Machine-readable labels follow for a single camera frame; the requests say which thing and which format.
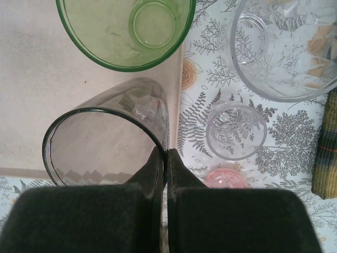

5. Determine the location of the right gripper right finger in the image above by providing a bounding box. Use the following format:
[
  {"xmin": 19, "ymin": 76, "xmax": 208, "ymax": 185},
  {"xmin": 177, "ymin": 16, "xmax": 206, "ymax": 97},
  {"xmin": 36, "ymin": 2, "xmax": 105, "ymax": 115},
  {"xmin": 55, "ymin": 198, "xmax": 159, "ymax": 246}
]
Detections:
[{"xmin": 167, "ymin": 148, "xmax": 323, "ymax": 253}]

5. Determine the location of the yellow black plaid shirt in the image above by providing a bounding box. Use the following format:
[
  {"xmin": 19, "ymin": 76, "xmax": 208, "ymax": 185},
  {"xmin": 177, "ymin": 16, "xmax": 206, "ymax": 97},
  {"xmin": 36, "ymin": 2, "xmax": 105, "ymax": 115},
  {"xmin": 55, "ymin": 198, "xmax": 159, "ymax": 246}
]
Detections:
[{"xmin": 310, "ymin": 88, "xmax": 337, "ymax": 199}]

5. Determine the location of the tall clear glass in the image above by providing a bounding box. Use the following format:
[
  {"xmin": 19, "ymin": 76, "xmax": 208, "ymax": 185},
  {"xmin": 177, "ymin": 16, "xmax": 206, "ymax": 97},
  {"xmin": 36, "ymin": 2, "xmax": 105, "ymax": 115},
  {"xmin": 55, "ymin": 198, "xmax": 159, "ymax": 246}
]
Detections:
[{"xmin": 229, "ymin": 0, "xmax": 337, "ymax": 103}]

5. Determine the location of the tall grey glass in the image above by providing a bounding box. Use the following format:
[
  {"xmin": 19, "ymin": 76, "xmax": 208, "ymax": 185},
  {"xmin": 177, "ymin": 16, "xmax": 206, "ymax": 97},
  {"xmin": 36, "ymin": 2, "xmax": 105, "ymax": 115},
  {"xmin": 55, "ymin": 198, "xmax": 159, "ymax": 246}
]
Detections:
[{"xmin": 42, "ymin": 77, "xmax": 169, "ymax": 187}]

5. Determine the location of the beige rectangular tray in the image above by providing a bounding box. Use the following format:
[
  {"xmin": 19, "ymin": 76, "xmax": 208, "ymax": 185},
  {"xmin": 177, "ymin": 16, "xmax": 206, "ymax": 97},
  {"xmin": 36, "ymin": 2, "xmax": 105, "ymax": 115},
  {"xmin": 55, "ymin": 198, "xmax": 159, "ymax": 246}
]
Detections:
[{"xmin": 0, "ymin": 0, "xmax": 185, "ymax": 180}]

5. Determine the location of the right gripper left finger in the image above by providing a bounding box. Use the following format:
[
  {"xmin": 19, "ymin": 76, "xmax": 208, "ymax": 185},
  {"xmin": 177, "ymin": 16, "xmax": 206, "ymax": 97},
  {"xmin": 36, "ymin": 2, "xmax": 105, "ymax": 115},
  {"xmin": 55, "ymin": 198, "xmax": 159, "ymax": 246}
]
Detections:
[{"xmin": 4, "ymin": 149, "xmax": 165, "ymax": 253}]

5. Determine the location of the pink clear glass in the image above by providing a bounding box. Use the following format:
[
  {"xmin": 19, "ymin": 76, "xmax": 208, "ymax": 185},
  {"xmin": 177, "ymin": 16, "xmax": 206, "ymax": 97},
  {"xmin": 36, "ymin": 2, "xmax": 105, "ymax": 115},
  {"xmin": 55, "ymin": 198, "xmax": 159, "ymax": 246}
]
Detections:
[{"xmin": 204, "ymin": 168, "xmax": 253, "ymax": 189}]

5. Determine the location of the tall green glass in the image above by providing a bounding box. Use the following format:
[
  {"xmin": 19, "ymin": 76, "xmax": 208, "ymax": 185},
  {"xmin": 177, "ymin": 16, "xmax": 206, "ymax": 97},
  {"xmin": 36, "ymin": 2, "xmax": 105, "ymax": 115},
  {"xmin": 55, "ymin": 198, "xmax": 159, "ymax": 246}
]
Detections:
[{"xmin": 55, "ymin": 0, "xmax": 197, "ymax": 72}]

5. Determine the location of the floral tablecloth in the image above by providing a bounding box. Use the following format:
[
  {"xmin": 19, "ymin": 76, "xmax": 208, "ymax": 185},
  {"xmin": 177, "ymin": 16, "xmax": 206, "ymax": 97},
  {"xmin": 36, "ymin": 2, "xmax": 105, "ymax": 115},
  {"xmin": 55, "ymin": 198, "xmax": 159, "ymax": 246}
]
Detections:
[{"xmin": 0, "ymin": 0, "xmax": 337, "ymax": 253}]

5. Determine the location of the small clear glass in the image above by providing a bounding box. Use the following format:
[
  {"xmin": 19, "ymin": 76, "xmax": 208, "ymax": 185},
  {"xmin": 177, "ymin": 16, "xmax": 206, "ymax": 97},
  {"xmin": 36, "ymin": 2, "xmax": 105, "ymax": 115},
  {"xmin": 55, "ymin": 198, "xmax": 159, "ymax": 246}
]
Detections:
[{"xmin": 205, "ymin": 104, "xmax": 267, "ymax": 160}]

